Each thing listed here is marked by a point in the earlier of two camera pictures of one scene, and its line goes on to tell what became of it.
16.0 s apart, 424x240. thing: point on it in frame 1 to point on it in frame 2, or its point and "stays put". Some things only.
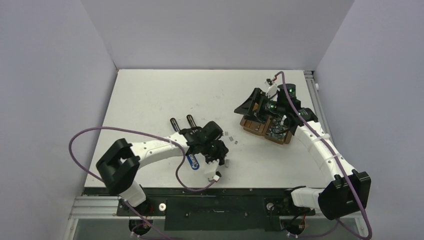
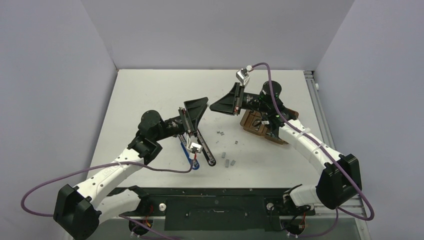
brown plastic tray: (261, 128) stays put
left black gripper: (222, 150) to (195, 108)
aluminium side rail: (310, 77) stays put
